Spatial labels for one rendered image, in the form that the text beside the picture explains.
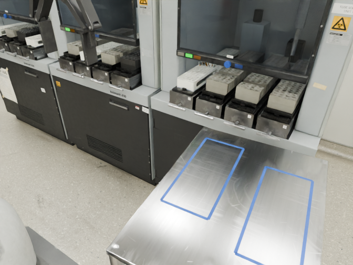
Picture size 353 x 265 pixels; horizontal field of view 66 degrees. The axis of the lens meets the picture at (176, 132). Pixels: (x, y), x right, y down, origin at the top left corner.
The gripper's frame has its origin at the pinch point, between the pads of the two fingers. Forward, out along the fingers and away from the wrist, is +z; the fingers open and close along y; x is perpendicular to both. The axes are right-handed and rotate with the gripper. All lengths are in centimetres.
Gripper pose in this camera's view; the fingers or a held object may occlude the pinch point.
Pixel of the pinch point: (70, 52)
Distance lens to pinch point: 69.0
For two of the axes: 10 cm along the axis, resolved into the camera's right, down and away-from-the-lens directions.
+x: 5.4, -4.7, 7.0
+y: 8.4, 3.1, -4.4
